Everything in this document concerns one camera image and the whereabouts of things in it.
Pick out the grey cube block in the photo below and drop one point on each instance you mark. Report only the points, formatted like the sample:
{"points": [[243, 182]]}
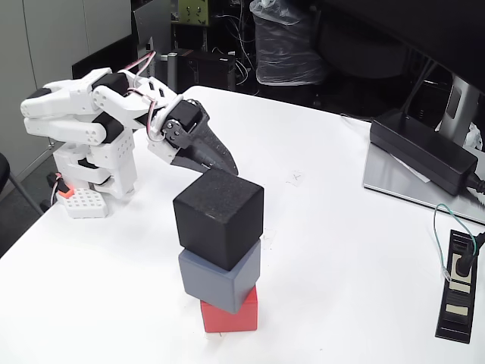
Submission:
{"points": [[208, 284]]}

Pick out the black chair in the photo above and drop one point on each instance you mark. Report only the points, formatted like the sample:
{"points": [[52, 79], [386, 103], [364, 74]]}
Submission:
{"points": [[3, 170]]}

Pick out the silver monitor base plate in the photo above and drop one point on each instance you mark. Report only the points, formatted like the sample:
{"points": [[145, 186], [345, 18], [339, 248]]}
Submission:
{"points": [[382, 178]]}

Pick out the crumpled white plastic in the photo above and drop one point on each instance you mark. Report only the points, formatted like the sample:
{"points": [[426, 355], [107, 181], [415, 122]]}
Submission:
{"points": [[475, 136]]}

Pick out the black power strip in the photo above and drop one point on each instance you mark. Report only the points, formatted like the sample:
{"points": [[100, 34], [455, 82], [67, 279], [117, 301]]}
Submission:
{"points": [[454, 326]]}

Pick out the clear tape marker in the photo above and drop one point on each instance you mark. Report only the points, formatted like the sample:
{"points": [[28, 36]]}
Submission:
{"points": [[270, 237]]}

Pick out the white perforated table clamp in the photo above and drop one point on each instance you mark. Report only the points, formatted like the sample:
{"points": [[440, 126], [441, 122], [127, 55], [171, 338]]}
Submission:
{"points": [[85, 203]]}

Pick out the black cube block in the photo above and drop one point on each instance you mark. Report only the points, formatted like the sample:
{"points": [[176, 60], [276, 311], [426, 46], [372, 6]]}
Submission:
{"points": [[216, 216]]}

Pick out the red cube block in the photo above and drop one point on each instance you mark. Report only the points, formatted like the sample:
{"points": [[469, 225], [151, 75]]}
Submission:
{"points": [[227, 320]]}

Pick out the silver monitor stand column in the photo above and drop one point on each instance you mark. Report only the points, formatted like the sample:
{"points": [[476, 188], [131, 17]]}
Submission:
{"points": [[460, 102]]}

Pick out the black monitor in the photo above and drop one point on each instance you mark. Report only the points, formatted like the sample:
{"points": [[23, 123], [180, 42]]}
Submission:
{"points": [[435, 30]]}

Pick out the clear tape with cross mark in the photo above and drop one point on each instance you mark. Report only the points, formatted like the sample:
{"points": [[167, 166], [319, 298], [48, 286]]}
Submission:
{"points": [[296, 177]]}

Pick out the black flat panel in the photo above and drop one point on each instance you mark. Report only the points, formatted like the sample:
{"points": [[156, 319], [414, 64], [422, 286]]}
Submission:
{"points": [[106, 57]]}

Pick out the black desktop computer case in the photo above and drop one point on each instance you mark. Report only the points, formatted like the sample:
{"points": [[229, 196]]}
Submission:
{"points": [[212, 68]]}

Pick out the green circuit board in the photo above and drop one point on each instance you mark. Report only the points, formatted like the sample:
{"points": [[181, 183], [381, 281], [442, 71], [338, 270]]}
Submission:
{"points": [[193, 11]]}

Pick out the black power adapter brick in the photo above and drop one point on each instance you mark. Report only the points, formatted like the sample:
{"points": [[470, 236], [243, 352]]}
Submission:
{"points": [[417, 151]]}

